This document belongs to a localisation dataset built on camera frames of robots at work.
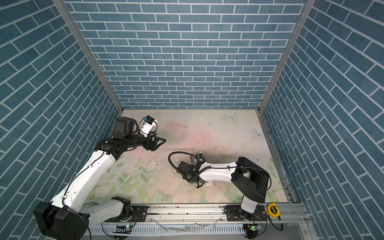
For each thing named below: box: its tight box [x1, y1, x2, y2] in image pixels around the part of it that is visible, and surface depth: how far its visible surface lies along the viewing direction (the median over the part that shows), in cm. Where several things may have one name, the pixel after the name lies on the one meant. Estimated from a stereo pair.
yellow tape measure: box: [267, 203, 281, 218], surface depth 75 cm
